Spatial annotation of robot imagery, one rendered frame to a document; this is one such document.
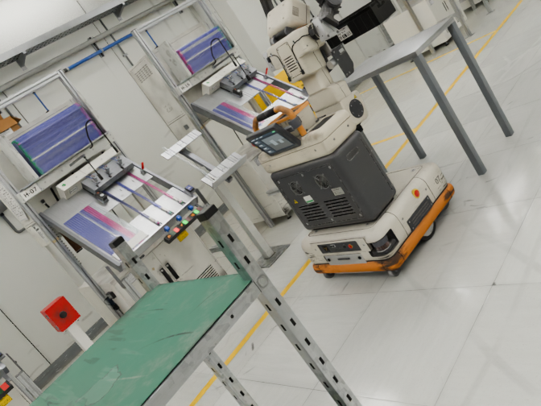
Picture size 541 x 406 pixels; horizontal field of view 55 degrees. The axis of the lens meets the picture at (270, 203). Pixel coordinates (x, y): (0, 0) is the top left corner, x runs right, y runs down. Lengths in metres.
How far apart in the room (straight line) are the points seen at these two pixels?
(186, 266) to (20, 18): 3.06
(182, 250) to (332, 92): 1.59
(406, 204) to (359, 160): 0.34
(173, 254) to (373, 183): 1.63
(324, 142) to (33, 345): 3.41
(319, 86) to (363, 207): 0.70
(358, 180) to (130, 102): 3.60
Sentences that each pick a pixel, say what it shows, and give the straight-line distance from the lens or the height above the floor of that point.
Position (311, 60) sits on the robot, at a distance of 2.78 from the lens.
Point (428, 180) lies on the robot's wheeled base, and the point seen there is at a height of 0.23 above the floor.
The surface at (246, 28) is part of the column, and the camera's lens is 6.20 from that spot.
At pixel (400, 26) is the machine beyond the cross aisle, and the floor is 0.48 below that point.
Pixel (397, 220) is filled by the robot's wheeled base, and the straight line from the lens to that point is 2.61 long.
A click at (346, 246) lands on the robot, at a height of 0.23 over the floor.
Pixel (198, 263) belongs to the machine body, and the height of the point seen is 0.30.
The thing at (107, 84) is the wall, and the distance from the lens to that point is 5.67.
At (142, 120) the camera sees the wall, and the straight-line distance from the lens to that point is 5.68.
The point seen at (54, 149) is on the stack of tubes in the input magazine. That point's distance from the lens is 3.65.
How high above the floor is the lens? 1.27
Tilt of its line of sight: 14 degrees down
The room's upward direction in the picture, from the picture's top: 35 degrees counter-clockwise
